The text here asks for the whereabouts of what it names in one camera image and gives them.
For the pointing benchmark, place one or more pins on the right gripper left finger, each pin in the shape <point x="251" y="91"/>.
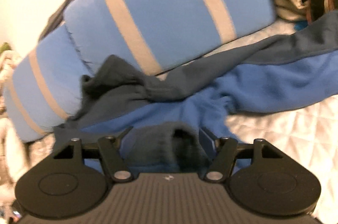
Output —
<point x="73" y="147"/>

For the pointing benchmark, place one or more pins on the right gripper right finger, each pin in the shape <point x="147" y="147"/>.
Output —
<point x="224" y="152"/>

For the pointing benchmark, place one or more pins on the blue navy fleece jacket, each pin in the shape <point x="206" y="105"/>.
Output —
<point x="162" y="118"/>

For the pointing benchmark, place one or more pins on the white quilted bed cover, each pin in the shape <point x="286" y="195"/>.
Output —
<point x="308" y="135"/>

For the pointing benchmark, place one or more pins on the blue striped pillow left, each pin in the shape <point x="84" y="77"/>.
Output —
<point x="45" y="89"/>

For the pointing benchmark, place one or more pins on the blue striped pillow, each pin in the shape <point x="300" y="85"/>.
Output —
<point x="157" y="35"/>
<point x="45" y="89"/>

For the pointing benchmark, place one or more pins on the green and cream blanket pile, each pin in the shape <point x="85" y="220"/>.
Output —
<point x="8" y="62"/>

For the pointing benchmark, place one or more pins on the blue striped pillow right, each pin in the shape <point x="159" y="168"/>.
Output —
<point x="157" y="35"/>

